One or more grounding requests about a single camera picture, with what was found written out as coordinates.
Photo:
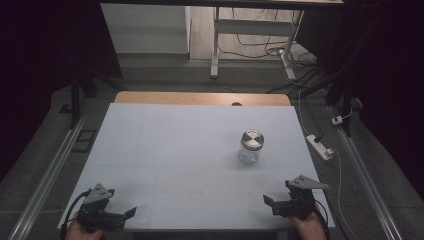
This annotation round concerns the person's left hand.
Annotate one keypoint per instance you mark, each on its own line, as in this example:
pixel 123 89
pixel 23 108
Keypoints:
pixel 80 233

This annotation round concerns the small white adapter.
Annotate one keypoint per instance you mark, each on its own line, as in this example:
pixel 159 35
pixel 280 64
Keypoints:
pixel 337 120

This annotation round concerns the white cabinet panel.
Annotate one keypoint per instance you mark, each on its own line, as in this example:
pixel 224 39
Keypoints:
pixel 146 30

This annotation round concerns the black metal stand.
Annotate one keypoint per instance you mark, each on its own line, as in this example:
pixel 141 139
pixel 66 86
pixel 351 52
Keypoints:
pixel 346 100
pixel 75 96

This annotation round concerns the clear glass jar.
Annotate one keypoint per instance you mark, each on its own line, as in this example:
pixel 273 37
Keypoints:
pixel 248 156

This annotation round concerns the black rectangular floor frame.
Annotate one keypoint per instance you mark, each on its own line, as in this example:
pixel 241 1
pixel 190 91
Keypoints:
pixel 84 141

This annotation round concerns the white foam board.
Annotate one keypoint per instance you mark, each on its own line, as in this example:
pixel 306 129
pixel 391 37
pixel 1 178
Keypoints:
pixel 186 140

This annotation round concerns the white desk frame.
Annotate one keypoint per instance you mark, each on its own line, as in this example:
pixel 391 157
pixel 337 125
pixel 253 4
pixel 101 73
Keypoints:
pixel 253 27

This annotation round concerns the wooden table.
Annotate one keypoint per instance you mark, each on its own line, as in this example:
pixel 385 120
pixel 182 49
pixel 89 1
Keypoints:
pixel 186 98

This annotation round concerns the aluminium floor rail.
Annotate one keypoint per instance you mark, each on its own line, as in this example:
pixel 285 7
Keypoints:
pixel 50 176
pixel 366 176

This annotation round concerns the silver metal jar lid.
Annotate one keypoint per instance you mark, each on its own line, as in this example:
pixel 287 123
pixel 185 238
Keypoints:
pixel 252 140

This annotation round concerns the white power strip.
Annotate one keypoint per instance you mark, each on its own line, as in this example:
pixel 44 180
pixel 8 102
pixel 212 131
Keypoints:
pixel 319 146

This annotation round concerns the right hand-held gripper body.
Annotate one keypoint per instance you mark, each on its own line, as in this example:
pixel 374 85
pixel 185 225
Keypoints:
pixel 298 201

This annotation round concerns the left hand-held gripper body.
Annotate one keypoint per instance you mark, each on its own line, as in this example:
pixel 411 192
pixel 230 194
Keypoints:
pixel 100 213

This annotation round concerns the person's right hand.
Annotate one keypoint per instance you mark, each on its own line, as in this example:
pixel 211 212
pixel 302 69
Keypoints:
pixel 308 228

